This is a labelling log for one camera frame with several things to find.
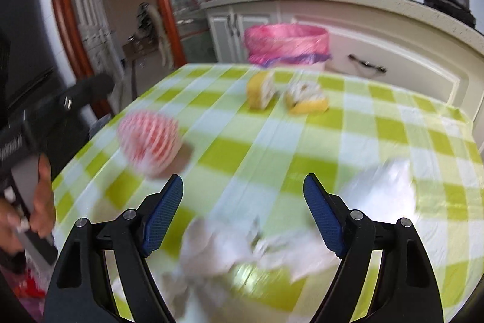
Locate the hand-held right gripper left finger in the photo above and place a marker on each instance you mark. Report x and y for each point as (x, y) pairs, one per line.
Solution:
(162, 221)

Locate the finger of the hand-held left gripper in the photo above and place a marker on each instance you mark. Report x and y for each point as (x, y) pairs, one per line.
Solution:
(79, 94)

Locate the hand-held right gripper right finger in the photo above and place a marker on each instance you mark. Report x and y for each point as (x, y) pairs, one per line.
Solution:
(325, 221)

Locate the long twisted white tissue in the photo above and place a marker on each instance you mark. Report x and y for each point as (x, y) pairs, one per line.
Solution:
(298, 255)

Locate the white tissue ball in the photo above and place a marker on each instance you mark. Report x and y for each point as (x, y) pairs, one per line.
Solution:
(211, 251)

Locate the large white tissue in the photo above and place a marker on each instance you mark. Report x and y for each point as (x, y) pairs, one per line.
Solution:
(382, 190)

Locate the round pink foam fruit net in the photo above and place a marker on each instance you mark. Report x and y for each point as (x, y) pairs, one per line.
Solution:
(149, 141)

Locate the yellow fruit peel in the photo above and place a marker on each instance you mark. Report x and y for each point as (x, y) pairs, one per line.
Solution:
(257, 92)
(306, 101)

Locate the trash bin with pink bag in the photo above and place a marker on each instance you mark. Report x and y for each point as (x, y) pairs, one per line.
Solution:
(287, 43)

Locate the person's left hand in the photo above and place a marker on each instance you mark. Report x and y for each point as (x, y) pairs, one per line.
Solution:
(44, 202)

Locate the green checked tablecloth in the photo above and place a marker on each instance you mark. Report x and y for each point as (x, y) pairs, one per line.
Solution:
(264, 156)

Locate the black refrigerator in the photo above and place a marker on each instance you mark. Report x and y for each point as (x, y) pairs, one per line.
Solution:
(22, 24)

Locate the white dining chair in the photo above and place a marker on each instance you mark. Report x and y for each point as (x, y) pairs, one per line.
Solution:
(160, 35)

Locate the black glass gas hob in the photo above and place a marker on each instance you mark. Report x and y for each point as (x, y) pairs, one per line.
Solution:
(412, 3)

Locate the black burner grate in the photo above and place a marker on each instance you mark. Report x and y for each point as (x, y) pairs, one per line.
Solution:
(448, 7)

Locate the red wooden door frame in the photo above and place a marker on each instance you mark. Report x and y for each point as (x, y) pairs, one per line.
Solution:
(62, 5)

